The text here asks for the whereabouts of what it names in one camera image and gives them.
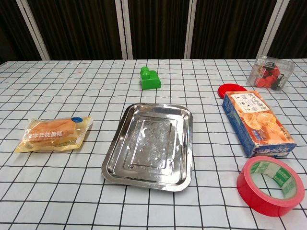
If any clear plastic berry box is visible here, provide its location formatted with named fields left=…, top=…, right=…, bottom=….
left=246, top=55, right=295, bottom=93

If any red round disc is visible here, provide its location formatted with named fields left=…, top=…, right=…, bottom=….
left=217, top=83, right=248, bottom=99

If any red adhesive tape roll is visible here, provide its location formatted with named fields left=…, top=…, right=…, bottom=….
left=236, top=156, right=305, bottom=218

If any white partition frame post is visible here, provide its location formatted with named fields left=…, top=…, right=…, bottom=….
left=14, top=0, right=50, bottom=61
left=184, top=0, right=198, bottom=59
left=257, top=0, right=285, bottom=59
left=114, top=0, right=133, bottom=60

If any green toy building block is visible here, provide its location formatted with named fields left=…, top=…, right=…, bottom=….
left=140, top=66, right=162, bottom=91

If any stainless steel rectangular tray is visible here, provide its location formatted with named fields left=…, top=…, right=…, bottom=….
left=101, top=103, right=194, bottom=192

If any blue orange tissue box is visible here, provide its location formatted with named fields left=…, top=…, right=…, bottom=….
left=221, top=90, right=297, bottom=159

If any white grid checked tablecloth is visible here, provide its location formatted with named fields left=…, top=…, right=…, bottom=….
left=0, top=58, right=307, bottom=230

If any yellow packaged bread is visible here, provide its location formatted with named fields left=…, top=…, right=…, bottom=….
left=14, top=116, right=94, bottom=154

